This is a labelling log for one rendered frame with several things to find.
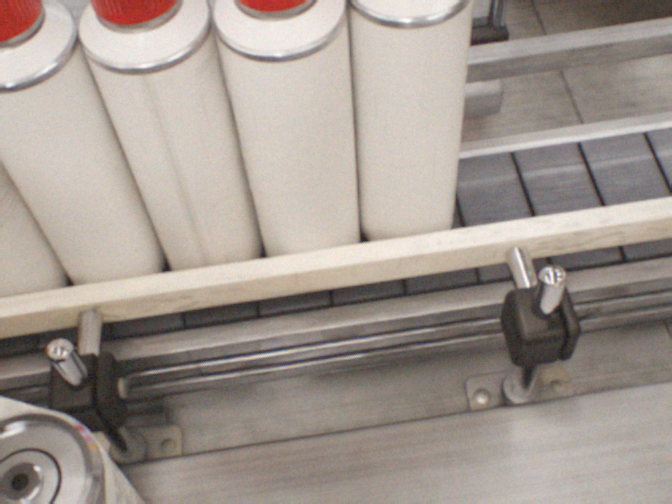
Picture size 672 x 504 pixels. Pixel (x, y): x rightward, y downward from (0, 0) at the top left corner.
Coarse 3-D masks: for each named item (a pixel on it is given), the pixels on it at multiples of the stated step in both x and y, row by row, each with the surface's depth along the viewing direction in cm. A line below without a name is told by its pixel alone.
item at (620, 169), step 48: (576, 144) 48; (624, 144) 48; (480, 192) 47; (528, 192) 47; (576, 192) 46; (624, 192) 46; (336, 288) 44; (384, 288) 44; (432, 288) 44; (48, 336) 44
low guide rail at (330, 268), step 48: (384, 240) 41; (432, 240) 41; (480, 240) 41; (528, 240) 41; (576, 240) 42; (624, 240) 42; (96, 288) 41; (144, 288) 41; (192, 288) 41; (240, 288) 41; (288, 288) 42; (0, 336) 42
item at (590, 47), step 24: (624, 24) 42; (648, 24) 42; (480, 48) 42; (504, 48) 41; (528, 48) 41; (552, 48) 41; (576, 48) 41; (600, 48) 41; (624, 48) 42; (648, 48) 42; (480, 72) 42; (504, 72) 42; (528, 72) 42
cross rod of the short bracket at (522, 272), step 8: (512, 248) 41; (520, 248) 41; (504, 256) 42; (512, 256) 41; (520, 256) 41; (528, 256) 41; (512, 264) 41; (520, 264) 41; (528, 264) 41; (512, 272) 41; (520, 272) 40; (528, 272) 40; (512, 280) 41; (520, 280) 40; (528, 280) 40; (536, 280) 40
